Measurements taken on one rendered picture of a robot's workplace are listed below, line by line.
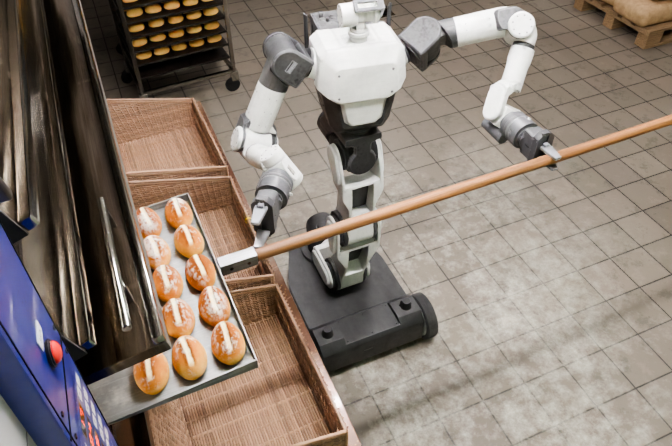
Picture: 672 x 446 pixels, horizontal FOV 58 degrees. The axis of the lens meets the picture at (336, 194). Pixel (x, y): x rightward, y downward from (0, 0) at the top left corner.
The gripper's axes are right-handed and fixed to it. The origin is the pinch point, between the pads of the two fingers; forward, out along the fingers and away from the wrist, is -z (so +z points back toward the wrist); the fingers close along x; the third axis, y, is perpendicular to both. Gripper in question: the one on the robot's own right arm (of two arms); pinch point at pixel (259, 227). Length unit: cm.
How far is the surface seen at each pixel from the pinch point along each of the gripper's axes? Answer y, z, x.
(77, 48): -64, 41, 21
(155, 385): -7.2, -46.2, 2.0
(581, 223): 123, 146, -118
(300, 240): 11.2, -3.8, 1.4
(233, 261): -2.2, -13.4, 1.9
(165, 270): -15.2, -20.5, 4.1
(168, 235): -21.7, -5.3, -1.4
